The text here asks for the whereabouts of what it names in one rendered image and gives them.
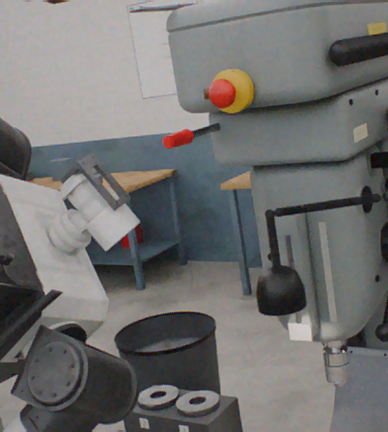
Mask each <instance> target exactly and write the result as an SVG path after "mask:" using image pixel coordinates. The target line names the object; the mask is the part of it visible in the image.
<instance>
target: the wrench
mask: <svg viewBox="0 0 388 432"><path fill-rule="evenodd" d="M195 4H200V3H188V4H166V5H154V6H143V7H135V8H131V9H128V11H129V12H130V13H141V12H159V11H174V10H176V9H179V8H182V7H186V6H190V5H195Z"/></svg>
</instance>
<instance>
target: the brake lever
mask: <svg viewBox="0 0 388 432"><path fill-rule="evenodd" d="M220 129H221V128H220V122H216V123H213V124H210V125H207V126H204V127H200V128H197V129H194V130H190V129H188V128H185V129H182V130H180V131H177V132H175V133H172V134H170V135H167V136H165V138H164V140H163V143H164V145H165V147H166V148H168V149H171V148H175V147H179V146H183V145H187V144H190V143H192V141H193V139H194V138H196V137H199V136H202V135H205V134H208V133H210V132H213V131H216V130H220Z"/></svg>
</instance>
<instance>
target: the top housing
mask: <svg viewBox="0 0 388 432"><path fill-rule="evenodd" d="M166 30H167V32H168V33H169V36H168V42H169V47H170V53H171V59H172V65H173V71H174V76H175V82H176V88H177V94H178V99H179V103H180V106H181V107H182V109H184V110H185V111H186V112H189V113H209V112H218V111H223V110H221V109H220V108H219V107H217V106H216V105H214V104H213V103H212V102H211V100H210V98H208V99H205V96H204V89H209V88H210V86H211V84H212V83H213V80H214V78H215V77H216V76H217V75H218V74H219V73H220V72H222V71H224V70H229V69H240V70H242V71H244V72H245V73H247V74H248V75H249V77H250V78H251V80H252V82H253V84H254V89H255V94H254V99H253V101H252V103H251V105H250V106H249V107H248V108H247V109H252V108H261V107H269V106H278V105H287V104H294V103H301V102H307V101H312V100H317V99H321V98H325V97H329V96H331V95H336V94H339V93H341V92H344V91H350V90H353V89H356V88H359V87H361V86H364V85H367V84H370V83H373V82H375V81H377V80H380V79H383V78H386V77H388V55H387V56H384V57H380V58H372V59H369V60H366V61H362V62H358V63H354V64H350V65H347V66H343V67H339V66H337V65H335V64H334V63H333V62H332V61H331V59H330V55H329V51H330V47H331V45H332V44H333V43H334V41H337V40H348V39H353V38H359V37H365V36H369V35H374V34H380V33H385V32H388V0H217V1H213V2H208V3H205V2H204V3H200V4H195V5H190V6H186V7H182V8H179V9H176V10H174V11H173V12H171V13H170V14H169V16H168V17H167V21H166Z"/></svg>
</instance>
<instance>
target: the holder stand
mask: <svg viewBox="0 0 388 432"><path fill-rule="evenodd" d="M237 402H238V398H237V397H233V396H227V395H220V394H217V393H216V392H213V391H187V390H180V389H177V388H176V387H173V386H164V385H163V386H152V387H151V388H149V389H147V390H145V391H142V392H141V393H140V394H139V398H138V400H137V403H136V405H135V407H134V409H133V410H132V412H131V413H130V414H129V415H128V416H127V417H126V418H125V419H123V423H124V428H125V432H242V426H241V419H240V413H239V408H238V403H237Z"/></svg>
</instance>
